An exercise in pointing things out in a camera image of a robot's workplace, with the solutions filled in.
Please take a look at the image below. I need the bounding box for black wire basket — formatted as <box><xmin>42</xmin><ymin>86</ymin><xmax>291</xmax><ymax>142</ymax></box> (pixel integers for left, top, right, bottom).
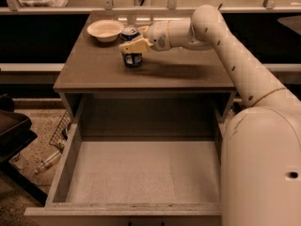
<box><xmin>49</xmin><ymin>112</ymin><xmax>71</xmax><ymax>151</ymax></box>

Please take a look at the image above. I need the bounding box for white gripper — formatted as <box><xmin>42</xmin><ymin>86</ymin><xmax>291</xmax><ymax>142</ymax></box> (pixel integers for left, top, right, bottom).
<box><xmin>119</xmin><ymin>21</ymin><xmax>171</xmax><ymax>54</ymax></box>

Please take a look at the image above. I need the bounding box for blue pepsi can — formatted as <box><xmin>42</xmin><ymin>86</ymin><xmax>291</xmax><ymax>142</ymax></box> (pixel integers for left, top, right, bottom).
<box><xmin>120</xmin><ymin>26</ymin><xmax>142</xmax><ymax>68</ymax></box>

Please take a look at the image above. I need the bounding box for white paper bowl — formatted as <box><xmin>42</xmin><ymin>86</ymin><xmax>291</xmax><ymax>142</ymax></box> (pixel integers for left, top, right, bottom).
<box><xmin>87</xmin><ymin>20</ymin><xmax>124</xmax><ymax>42</ymax></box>

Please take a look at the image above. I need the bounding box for open grey top drawer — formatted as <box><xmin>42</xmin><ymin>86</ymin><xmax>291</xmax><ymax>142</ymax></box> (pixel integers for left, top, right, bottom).
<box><xmin>25</xmin><ymin>96</ymin><xmax>222</xmax><ymax>226</ymax></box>

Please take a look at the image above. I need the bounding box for clear plastic bottle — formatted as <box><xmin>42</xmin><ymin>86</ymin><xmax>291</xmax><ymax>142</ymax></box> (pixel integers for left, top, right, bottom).
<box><xmin>35</xmin><ymin>151</ymin><xmax>61</xmax><ymax>174</ymax></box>

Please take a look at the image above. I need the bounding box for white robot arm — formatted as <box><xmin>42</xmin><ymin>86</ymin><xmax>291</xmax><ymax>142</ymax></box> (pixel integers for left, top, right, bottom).
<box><xmin>119</xmin><ymin>5</ymin><xmax>301</xmax><ymax>226</ymax></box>

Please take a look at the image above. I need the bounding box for black chair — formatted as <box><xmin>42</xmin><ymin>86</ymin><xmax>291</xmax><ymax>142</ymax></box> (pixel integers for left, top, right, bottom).
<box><xmin>0</xmin><ymin>94</ymin><xmax>47</xmax><ymax>205</ymax></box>

